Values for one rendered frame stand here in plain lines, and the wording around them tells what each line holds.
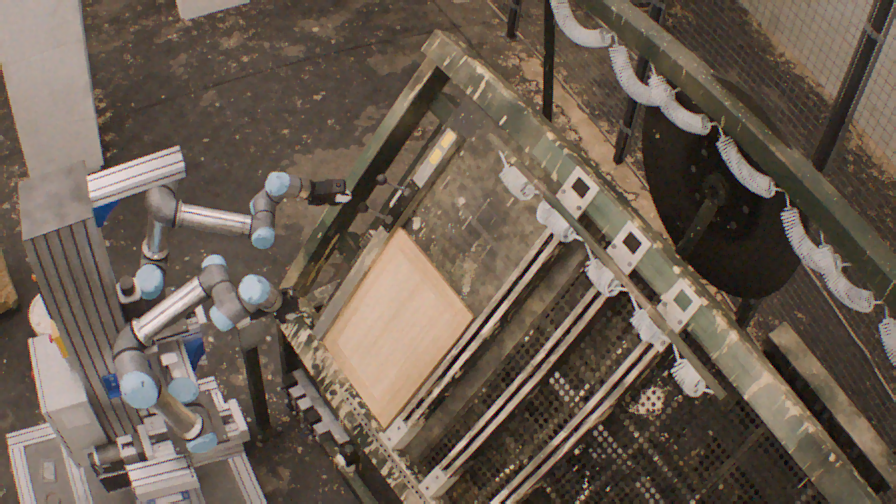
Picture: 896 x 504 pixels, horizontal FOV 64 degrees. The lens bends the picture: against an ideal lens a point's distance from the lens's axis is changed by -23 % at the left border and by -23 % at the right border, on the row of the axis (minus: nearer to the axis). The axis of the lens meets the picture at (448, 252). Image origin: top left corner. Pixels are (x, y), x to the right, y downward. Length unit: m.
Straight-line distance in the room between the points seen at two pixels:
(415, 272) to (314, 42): 3.40
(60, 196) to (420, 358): 1.43
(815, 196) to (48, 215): 2.21
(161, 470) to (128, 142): 3.01
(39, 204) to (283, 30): 4.18
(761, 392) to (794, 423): 0.15
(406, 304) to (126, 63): 3.82
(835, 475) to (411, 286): 1.69
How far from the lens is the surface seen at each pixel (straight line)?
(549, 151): 2.65
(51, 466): 4.06
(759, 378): 2.32
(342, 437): 3.32
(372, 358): 3.19
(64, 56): 4.85
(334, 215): 3.28
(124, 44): 6.57
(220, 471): 3.86
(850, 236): 2.45
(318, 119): 5.54
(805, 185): 2.50
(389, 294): 3.12
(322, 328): 3.33
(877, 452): 2.57
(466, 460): 2.90
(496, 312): 2.76
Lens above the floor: 3.67
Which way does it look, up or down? 49 degrees down
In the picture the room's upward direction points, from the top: 9 degrees clockwise
